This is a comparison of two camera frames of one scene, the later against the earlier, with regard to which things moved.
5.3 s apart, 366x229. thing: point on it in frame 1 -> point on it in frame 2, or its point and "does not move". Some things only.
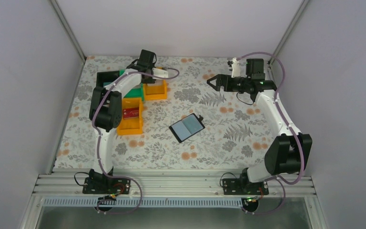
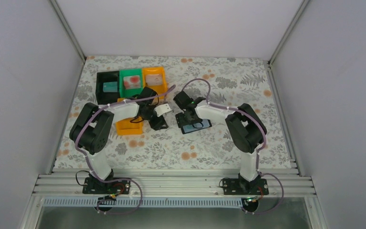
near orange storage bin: (134, 126) does not move
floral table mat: (198, 127) does not move
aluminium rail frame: (164, 184) does not move
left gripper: (148, 78) -> (157, 123)
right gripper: (222, 82) -> (189, 119)
